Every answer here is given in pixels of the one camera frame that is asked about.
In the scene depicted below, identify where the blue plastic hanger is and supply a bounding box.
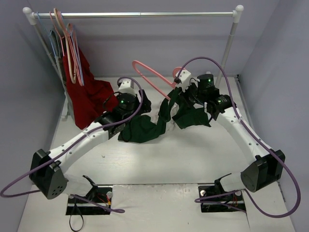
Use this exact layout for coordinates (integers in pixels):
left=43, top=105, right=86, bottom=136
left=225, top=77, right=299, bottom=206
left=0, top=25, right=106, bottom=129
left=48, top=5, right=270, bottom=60
left=37, top=12, right=60, bottom=57

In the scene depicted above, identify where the beige wooden hanger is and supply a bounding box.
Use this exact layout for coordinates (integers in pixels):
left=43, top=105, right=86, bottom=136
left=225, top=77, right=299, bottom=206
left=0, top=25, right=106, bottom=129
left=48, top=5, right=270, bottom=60
left=53, top=8, right=78, bottom=85

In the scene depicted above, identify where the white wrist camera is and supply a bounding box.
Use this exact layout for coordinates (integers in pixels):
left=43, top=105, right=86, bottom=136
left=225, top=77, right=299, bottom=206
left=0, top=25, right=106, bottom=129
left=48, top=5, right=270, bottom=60
left=172, top=67, right=192, bottom=92
left=117, top=79, right=135, bottom=95

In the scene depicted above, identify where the white metal clothes rack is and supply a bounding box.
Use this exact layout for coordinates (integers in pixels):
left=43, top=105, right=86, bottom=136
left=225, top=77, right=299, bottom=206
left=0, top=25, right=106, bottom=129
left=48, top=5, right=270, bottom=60
left=22, top=5, right=245, bottom=121

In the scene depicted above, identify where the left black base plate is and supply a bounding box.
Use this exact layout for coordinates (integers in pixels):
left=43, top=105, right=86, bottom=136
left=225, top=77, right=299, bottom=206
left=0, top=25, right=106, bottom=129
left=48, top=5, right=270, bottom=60
left=65, top=186, right=113, bottom=216

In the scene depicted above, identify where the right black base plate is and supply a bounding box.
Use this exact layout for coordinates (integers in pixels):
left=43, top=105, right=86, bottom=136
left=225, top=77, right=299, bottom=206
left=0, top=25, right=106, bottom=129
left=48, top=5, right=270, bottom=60
left=198, top=185, right=246, bottom=213

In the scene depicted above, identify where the black loop cable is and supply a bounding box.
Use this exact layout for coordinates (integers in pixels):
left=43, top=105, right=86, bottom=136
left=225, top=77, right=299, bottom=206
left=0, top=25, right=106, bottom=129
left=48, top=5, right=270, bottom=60
left=70, top=195, right=85, bottom=232

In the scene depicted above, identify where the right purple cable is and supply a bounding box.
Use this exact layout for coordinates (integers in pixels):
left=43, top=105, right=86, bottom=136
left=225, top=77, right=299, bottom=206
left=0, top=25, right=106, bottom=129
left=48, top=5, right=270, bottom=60
left=177, top=57, right=301, bottom=217

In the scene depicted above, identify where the red t shirt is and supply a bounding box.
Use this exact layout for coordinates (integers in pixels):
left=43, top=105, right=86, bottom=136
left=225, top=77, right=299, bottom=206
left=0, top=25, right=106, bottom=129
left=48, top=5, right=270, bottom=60
left=62, top=51, right=118, bottom=130

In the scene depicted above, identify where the white green raglan t shirt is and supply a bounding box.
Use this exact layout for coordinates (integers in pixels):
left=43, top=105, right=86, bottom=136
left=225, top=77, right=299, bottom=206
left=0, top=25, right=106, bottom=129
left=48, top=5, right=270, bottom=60
left=118, top=87, right=211, bottom=144

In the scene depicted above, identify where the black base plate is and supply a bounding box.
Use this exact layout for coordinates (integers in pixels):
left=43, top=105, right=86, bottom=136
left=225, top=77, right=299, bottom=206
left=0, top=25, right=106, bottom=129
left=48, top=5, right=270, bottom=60
left=65, top=186, right=113, bottom=216
left=198, top=185, right=246, bottom=213

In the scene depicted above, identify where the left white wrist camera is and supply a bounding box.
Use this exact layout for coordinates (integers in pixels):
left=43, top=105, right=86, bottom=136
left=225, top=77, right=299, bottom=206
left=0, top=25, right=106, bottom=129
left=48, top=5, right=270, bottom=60
left=117, top=79, right=135, bottom=95

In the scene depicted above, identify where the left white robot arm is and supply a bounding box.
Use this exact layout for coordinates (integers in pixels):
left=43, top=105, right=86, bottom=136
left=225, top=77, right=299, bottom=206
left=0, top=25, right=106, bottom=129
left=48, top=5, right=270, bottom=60
left=29, top=89, right=151, bottom=203

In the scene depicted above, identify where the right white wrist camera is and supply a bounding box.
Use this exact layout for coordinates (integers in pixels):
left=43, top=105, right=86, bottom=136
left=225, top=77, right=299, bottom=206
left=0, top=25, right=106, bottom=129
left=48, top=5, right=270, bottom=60
left=172, top=67, right=192, bottom=92

